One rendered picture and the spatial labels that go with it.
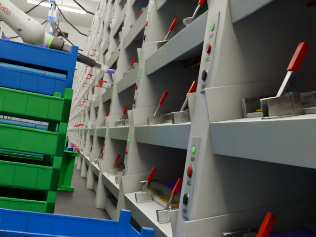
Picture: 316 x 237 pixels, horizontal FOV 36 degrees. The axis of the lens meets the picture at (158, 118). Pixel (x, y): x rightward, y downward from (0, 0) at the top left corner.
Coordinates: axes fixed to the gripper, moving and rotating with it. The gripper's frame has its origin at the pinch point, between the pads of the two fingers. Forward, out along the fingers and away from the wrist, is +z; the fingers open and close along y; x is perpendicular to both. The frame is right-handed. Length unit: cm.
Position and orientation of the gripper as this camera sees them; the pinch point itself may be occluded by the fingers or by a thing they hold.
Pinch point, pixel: (100, 67)
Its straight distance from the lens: 242.9
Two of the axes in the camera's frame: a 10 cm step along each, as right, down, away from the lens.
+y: -2.0, 0.3, 9.8
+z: 9.1, 3.8, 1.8
